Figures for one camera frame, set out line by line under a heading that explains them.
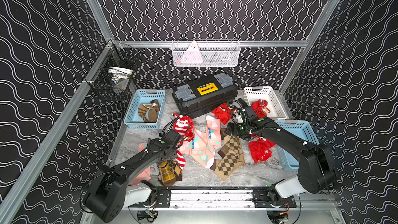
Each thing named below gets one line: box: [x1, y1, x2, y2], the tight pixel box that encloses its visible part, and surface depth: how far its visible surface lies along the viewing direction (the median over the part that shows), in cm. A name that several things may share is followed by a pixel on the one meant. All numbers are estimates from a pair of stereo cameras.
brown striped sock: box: [137, 103, 150, 119], surface depth 106 cm
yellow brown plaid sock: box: [156, 159, 183, 187], surface depth 82 cm
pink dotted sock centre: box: [179, 129, 216, 169], surface depth 92 cm
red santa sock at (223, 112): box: [211, 103, 233, 125], surface depth 102 cm
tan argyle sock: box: [209, 134, 246, 181], surface depth 87 cm
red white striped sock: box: [174, 142, 187, 171], surface depth 87 cm
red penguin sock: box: [251, 99, 271, 119], surface depth 103 cm
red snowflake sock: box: [248, 138, 276, 164], surface depth 89 cm
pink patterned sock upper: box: [205, 114, 222, 146], surface depth 98 cm
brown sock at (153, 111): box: [148, 99, 161, 123], surface depth 105 cm
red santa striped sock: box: [172, 113, 194, 142], surface depth 99 cm
